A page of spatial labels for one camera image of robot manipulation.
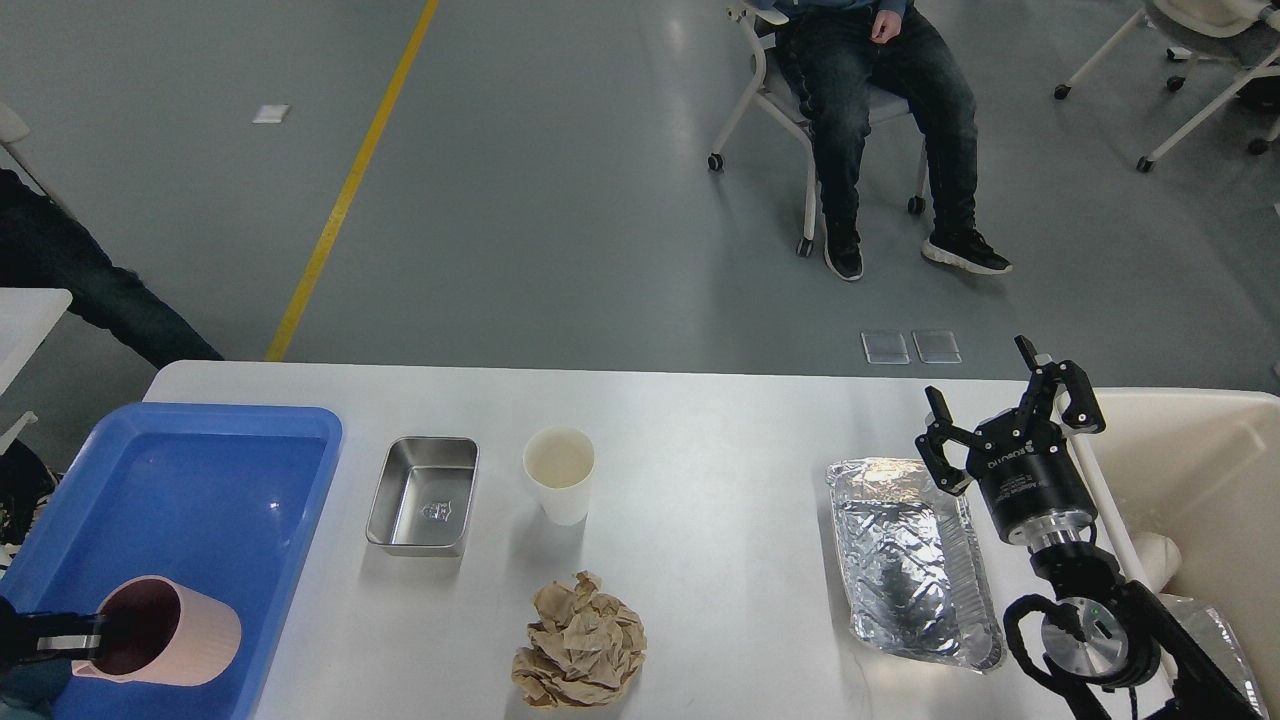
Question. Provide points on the person in blue hoodie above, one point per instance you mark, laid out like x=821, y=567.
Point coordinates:
x=850, y=63

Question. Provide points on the white paper on floor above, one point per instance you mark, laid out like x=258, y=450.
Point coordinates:
x=270, y=114

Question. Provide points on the crumpled brown paper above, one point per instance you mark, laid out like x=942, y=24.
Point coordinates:
x=583, y=651

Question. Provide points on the white cup in bin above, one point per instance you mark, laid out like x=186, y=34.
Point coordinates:
x=1159, y=556

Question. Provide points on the white side table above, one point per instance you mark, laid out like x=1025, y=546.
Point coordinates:
x=27, y=317

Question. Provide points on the aluminium foil tray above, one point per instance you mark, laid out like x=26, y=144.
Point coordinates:
x=911, y=565

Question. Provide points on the stainless steel rectangular tray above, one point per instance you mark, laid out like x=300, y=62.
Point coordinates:
x=422, y=504

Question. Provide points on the floor outlet plate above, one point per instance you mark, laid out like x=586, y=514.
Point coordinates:
x=885, y=348
x=937, y=347

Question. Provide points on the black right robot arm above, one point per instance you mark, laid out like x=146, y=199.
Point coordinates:
x=1099, y=630

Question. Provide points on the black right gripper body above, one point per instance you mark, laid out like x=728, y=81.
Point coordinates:
x=1031, y=486

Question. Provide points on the cream plastic bin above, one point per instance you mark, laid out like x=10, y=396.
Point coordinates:
x=1201, y=467

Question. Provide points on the grey white office chair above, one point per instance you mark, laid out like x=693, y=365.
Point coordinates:
x=768, y=89

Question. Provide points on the right floor outlet plate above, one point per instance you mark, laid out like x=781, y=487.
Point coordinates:
x=937, y=347

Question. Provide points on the pink mug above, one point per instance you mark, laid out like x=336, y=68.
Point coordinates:
x=160, y=632

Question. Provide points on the left floor outlet plate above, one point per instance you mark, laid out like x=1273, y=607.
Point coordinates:
x=885, y=348

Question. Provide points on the white chair top right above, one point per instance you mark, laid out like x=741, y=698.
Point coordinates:
x=1240, y=34

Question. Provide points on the white paper cup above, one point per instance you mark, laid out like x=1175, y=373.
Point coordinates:
x=559, y=461

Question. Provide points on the foil scrap in bin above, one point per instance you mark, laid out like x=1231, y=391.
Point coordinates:
x=1213, y=633

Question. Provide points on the blue plastic tray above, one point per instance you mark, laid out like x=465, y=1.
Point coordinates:
x=221, y=498

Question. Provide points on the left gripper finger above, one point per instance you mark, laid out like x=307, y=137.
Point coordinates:
x=30, y=649
x=35, y=626

